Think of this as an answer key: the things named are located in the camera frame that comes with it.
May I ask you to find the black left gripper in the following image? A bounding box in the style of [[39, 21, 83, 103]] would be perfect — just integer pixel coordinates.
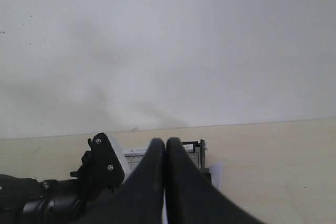
[[70, 150, 127, 224]]

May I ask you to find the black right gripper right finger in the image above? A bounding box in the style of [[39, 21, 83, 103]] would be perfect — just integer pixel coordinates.
[[165, 137, 262, 224]]

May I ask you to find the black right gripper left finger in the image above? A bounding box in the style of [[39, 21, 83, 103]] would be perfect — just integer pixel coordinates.
[[76, 138, 165, 224]]

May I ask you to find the black cutter blade arm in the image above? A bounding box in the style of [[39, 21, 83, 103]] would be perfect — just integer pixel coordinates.
[[200, 139, 212, 183]]

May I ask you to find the white paper sheet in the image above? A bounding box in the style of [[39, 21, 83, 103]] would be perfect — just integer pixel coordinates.
[[162, 163, 223, 224]]

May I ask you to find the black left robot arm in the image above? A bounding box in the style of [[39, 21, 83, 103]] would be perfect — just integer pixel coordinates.
[[1, 151, 130, 223]]

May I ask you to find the grey paper cutter base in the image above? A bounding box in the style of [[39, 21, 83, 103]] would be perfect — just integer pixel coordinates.
[[123, 141, 207, 171]]

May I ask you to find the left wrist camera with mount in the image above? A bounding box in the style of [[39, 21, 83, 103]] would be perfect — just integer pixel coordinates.
[[89, 132, 131, 188]]

